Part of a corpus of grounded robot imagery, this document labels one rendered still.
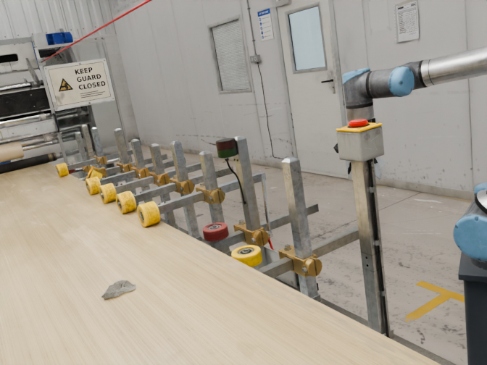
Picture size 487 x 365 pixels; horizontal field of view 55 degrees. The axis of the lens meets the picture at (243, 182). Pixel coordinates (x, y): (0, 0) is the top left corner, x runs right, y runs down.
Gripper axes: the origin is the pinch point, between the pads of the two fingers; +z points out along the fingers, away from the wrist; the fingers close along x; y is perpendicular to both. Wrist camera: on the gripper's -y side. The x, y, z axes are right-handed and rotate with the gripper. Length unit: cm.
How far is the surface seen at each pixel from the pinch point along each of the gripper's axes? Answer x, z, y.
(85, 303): -5, 4, -99
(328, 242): -14.0, 10.4, -30.1
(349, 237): -14.1, 11.7, -21.8
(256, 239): 3.9, 8.7, -44.2
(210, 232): 10, 3, -57
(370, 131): -46, -27, -42
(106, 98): 260, -37, -9
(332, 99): 260, 6, 224
